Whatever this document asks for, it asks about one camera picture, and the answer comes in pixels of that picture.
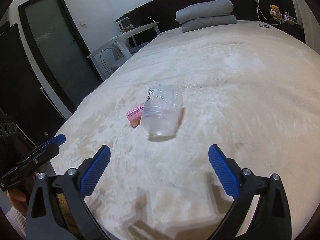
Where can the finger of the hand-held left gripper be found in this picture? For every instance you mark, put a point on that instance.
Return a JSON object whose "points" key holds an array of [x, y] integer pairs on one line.
{"points": [[45, 153], [56, 140]]}

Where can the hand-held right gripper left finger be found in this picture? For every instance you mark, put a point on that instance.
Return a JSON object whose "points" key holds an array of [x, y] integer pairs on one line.
{"points": [[96, 170]]}

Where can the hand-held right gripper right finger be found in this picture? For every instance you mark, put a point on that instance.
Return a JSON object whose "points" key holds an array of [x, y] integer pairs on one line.
{"points": [[222, 172]]}

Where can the pink drink carton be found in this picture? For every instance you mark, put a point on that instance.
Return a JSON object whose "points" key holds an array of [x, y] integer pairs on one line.
{"points": [[135, 113]]}

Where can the person's left forearm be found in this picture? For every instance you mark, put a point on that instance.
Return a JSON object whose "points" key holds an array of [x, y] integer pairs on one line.
{"points": [[17, 225]]}

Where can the person's left hand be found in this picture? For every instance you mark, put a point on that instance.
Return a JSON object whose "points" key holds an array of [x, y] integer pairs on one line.
{"points": [[20, 197]]}

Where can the mustard fuzzy cloth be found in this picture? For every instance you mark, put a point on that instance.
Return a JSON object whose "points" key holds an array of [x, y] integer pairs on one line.
{"points": [[62, 205]]}

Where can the black cabinet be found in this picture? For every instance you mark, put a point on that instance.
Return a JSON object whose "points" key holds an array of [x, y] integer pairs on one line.
{"points": [[25, 80]]}

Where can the clear plastic cup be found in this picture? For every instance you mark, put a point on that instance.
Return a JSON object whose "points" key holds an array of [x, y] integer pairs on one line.
{"points": [[160, 120]]}

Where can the frosted glass door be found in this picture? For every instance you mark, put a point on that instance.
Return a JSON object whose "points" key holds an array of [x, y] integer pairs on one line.
{"points": [[57, 45]]}

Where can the clear chair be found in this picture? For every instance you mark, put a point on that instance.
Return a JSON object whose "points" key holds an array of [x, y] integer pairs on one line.
{"points": [[110, 57]]}

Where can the white desk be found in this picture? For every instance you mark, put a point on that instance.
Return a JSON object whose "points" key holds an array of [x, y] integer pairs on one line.
{"points": [[130, 33]]}

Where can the small desk appliance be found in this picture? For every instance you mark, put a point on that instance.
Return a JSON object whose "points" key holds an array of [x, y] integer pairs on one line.
{"points": [[125, 25]]}

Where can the grey pillow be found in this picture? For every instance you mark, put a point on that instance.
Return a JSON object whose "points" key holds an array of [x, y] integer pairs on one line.
{"points": [[210, 23]]}

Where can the eyeglasses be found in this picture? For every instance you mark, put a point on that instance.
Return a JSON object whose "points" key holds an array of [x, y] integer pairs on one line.
{"points": [[263, 26]]}

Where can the folded grey duvet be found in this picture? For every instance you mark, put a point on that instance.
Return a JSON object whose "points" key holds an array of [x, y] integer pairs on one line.
{"points": [[205, 11]]}

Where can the cluster of small bottles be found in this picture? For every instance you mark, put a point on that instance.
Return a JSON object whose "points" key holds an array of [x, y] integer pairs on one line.
{"points": [[287, 17]]}

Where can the brown teddy bear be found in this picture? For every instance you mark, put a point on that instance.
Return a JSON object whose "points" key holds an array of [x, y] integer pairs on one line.
{"points": [[274, 11]]}

